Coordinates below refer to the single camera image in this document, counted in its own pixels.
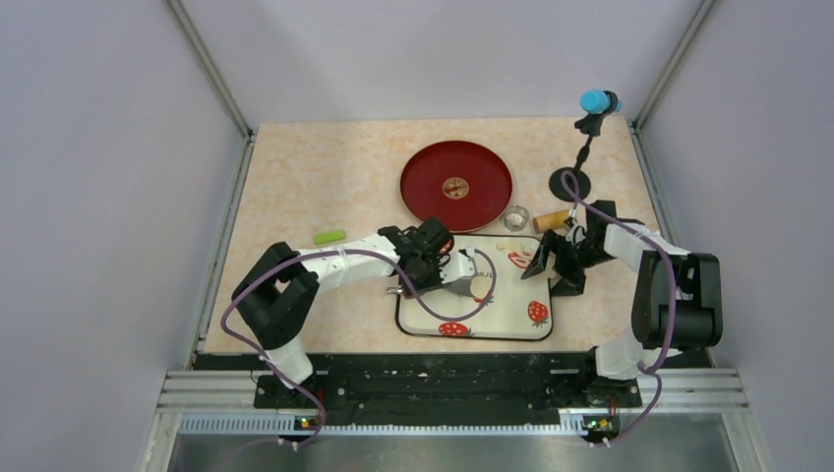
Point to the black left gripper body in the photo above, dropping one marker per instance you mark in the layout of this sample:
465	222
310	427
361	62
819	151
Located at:
428	275

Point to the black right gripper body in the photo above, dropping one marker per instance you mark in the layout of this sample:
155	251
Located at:
587	256

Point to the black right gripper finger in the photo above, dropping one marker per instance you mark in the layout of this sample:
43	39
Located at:
571	273
548	246

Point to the wooden dough roller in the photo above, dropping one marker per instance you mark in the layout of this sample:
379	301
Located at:
556	221

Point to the dough trimming scrap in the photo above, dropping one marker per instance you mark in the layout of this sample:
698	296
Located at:
550	271
513	245

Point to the metal dough scraper wooden handle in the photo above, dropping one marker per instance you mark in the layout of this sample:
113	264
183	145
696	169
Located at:
464	287

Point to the strawberry print rectangular tray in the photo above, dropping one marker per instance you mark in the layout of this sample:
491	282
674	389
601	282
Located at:
515	309

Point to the white dough lump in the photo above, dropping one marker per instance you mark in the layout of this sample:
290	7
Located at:
480	287

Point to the red round lacquer plate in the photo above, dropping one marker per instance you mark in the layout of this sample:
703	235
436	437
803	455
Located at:
464	185

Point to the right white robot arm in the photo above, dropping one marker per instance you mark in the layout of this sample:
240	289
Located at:
677	303

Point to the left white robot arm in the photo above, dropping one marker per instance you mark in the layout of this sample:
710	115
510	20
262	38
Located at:
275	297

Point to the blue microphone on stand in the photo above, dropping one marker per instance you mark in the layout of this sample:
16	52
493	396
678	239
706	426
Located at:
597	104

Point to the green rectangular block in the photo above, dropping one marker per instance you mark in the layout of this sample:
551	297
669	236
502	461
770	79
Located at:
329	237

